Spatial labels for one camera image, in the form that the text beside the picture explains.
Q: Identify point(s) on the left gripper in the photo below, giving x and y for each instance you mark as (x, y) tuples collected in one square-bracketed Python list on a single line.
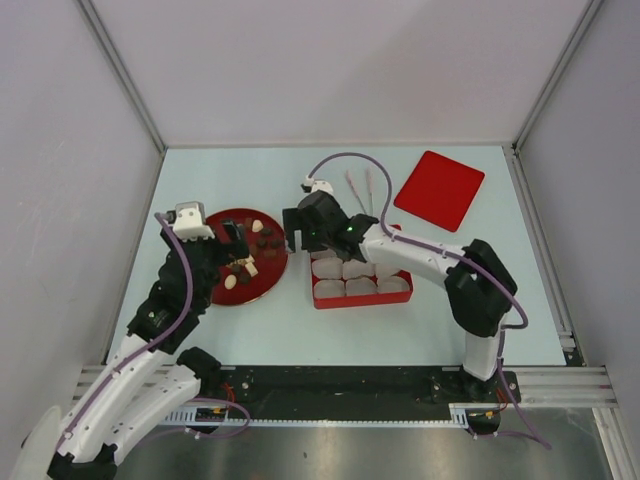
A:
[(237, 248)]

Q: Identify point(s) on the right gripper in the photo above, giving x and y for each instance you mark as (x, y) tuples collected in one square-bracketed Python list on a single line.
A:
[(295, 220)]

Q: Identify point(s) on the round red plate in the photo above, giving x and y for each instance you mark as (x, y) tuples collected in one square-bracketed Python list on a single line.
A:
[(270, 271)]

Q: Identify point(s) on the red chocolate box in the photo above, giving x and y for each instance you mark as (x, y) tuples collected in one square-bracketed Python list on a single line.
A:
[(366, 300)]

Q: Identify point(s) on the pink metal tongs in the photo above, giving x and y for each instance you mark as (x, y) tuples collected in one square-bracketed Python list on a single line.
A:
[(366, 202)]

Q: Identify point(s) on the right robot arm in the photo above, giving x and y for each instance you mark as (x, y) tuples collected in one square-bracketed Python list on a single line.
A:
[(478, 286)]

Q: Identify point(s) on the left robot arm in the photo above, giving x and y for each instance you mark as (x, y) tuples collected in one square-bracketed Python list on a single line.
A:
[(150, 375)]

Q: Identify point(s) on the white heart chocolate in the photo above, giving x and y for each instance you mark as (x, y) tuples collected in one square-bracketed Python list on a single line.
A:
[(257, 225)]

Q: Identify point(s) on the white bar chocolate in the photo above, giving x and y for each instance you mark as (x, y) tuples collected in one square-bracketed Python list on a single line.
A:
[(251, 269)]

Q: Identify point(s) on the white round swirl chocolate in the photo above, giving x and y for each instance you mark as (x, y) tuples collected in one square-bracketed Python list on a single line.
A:
[(230, 282)]

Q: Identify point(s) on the white paper cup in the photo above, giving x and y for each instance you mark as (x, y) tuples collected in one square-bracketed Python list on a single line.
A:
[(392, 284), (327, 268), (322, 255), (360, 287), (329, 288), (354, 269), (384, 271)]

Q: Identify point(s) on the red box lid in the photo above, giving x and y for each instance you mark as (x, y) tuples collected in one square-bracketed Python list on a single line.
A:
[(439, 190)]

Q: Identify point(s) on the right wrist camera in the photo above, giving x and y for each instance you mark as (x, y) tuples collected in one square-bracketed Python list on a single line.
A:
[(310, 185)]

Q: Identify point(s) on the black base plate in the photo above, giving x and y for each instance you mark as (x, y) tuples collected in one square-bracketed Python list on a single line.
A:
[(354, 394)]

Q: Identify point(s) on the grey cable duct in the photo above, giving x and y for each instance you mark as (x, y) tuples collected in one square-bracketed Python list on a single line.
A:
[(192, 417)]

